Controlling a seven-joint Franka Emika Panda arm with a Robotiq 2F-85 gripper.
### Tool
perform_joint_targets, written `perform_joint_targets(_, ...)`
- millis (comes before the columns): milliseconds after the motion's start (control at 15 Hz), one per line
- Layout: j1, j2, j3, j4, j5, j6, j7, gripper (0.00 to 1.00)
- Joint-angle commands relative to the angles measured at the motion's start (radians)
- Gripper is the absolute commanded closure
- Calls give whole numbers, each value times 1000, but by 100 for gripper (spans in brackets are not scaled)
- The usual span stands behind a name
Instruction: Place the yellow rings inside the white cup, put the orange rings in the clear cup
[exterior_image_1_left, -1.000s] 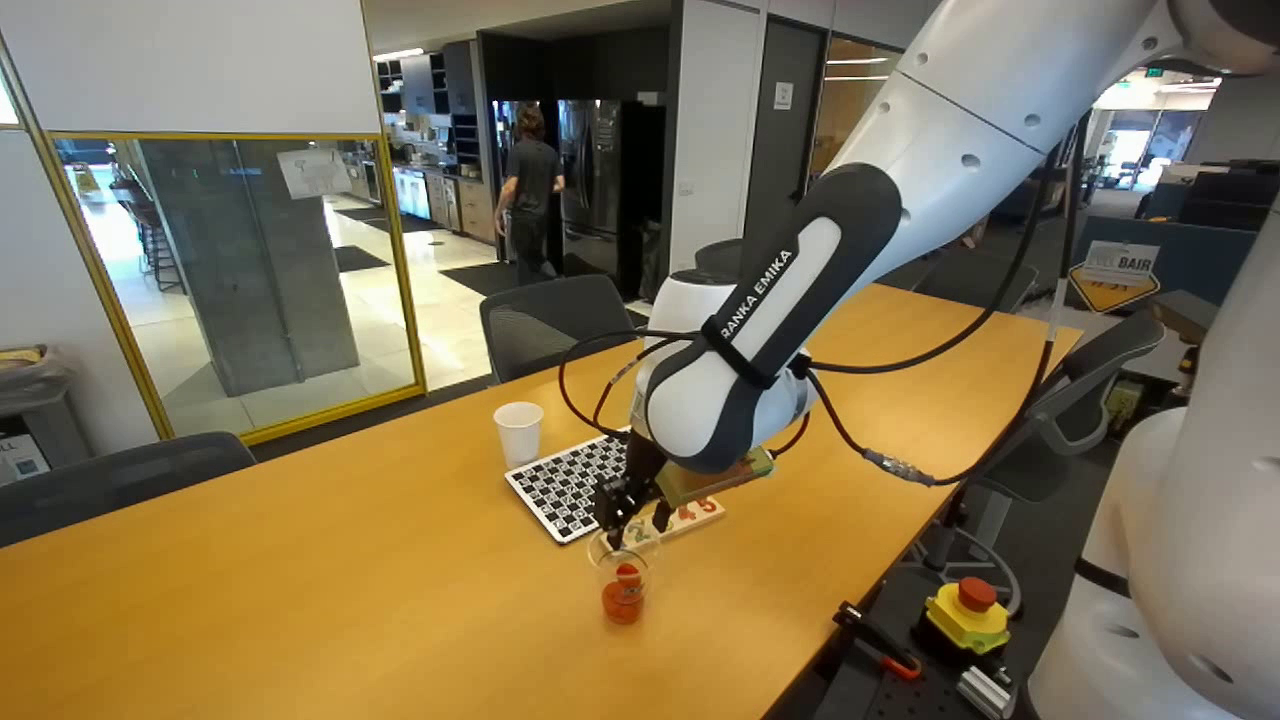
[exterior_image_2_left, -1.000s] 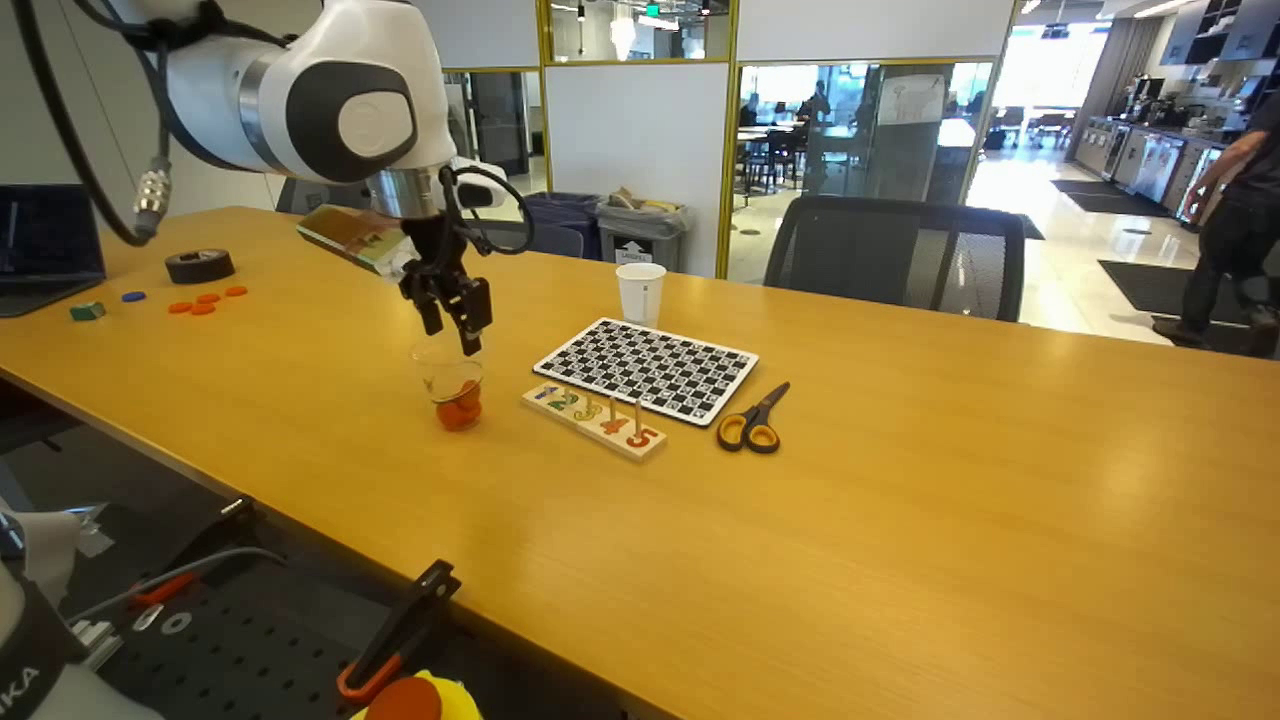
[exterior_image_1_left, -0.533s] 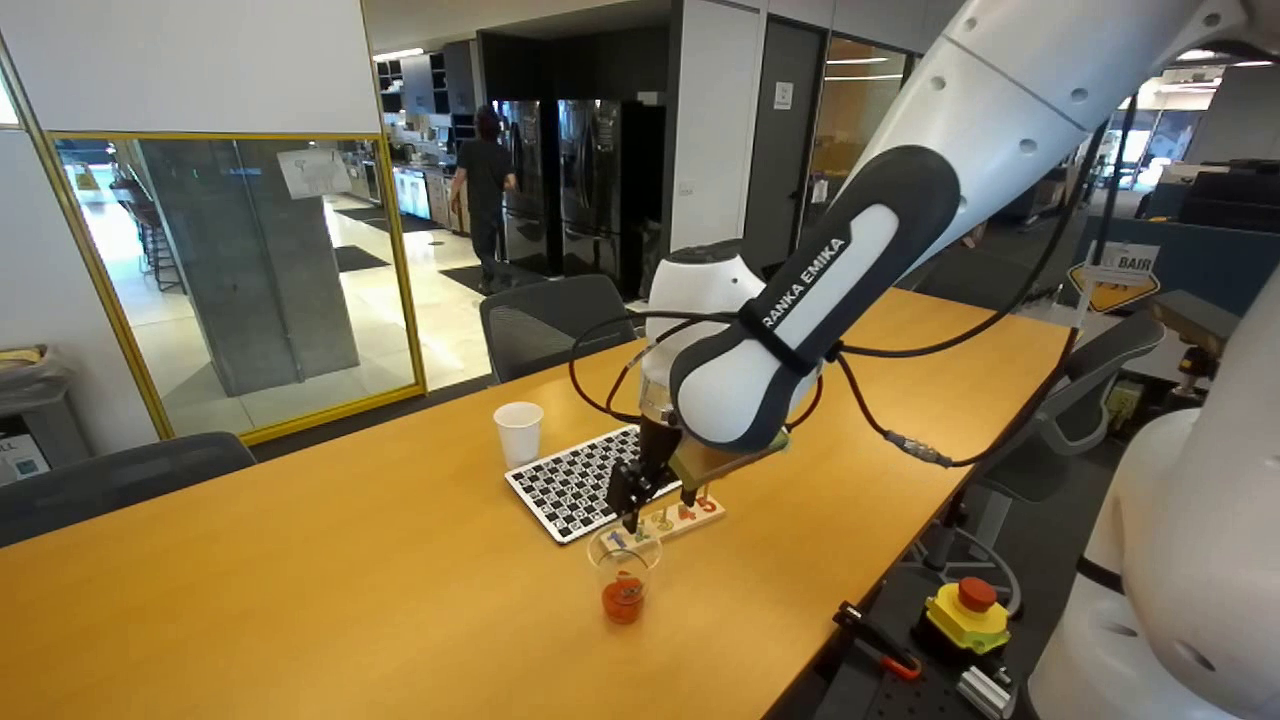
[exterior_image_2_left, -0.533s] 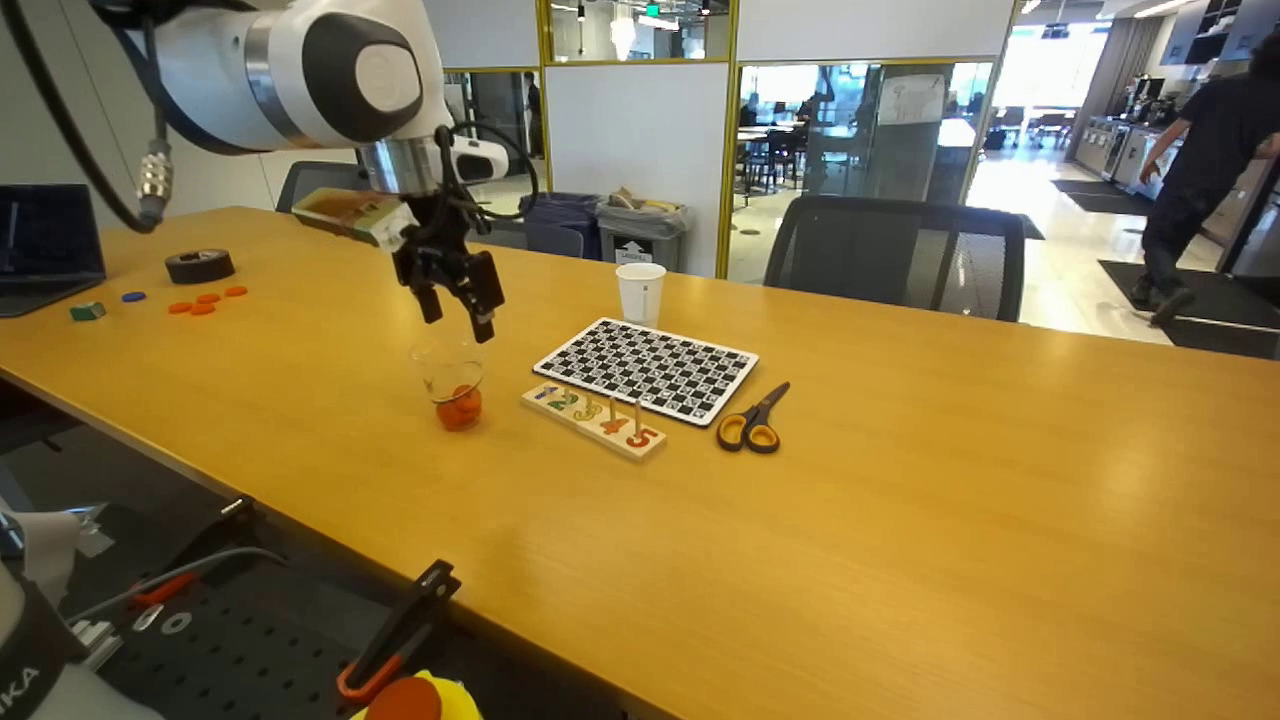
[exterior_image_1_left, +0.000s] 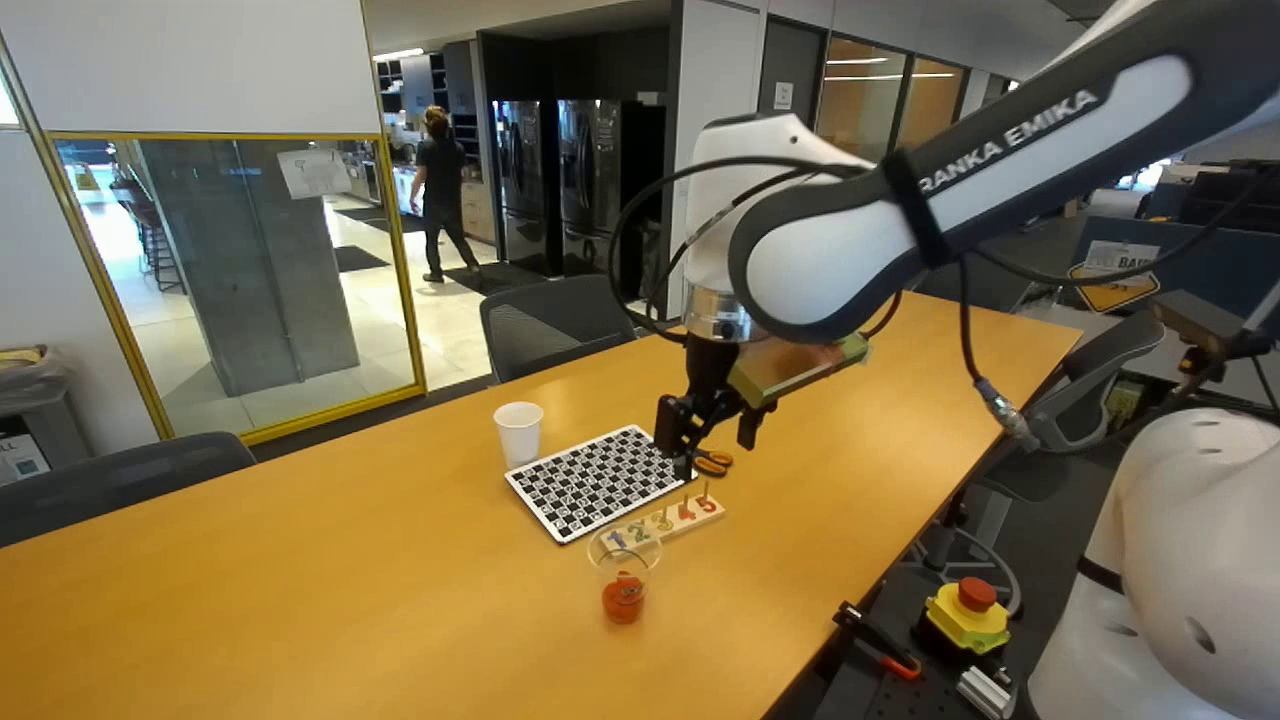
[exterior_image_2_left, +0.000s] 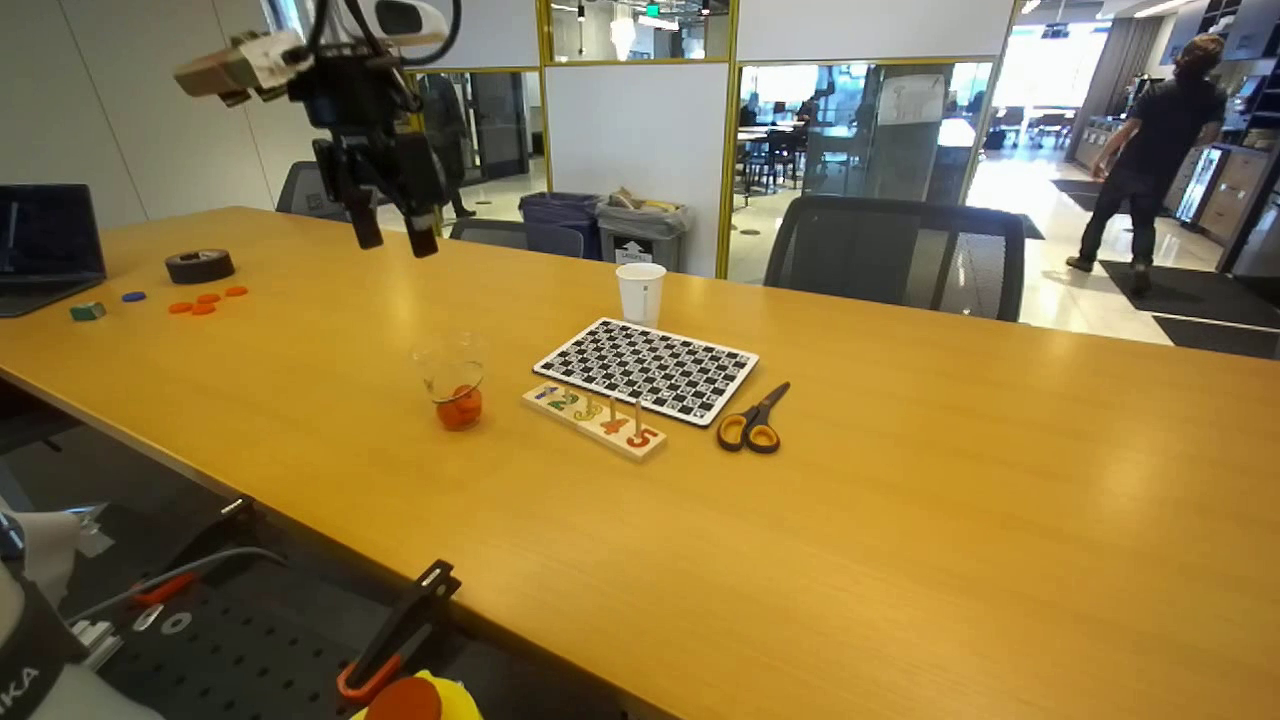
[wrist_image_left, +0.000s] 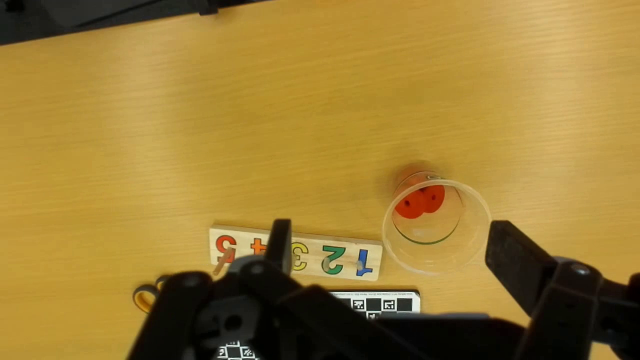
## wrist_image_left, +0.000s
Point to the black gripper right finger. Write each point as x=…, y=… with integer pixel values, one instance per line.
x=567, y=300

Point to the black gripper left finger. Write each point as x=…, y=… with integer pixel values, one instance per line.
x=220, y=312

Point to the clear plastic cup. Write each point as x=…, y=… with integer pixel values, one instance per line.
x=436, y=267

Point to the wooden number peg board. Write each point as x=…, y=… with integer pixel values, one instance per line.
x=333, y=257

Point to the black white checkerboard calibration board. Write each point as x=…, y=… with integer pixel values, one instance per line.
x=400, y=302

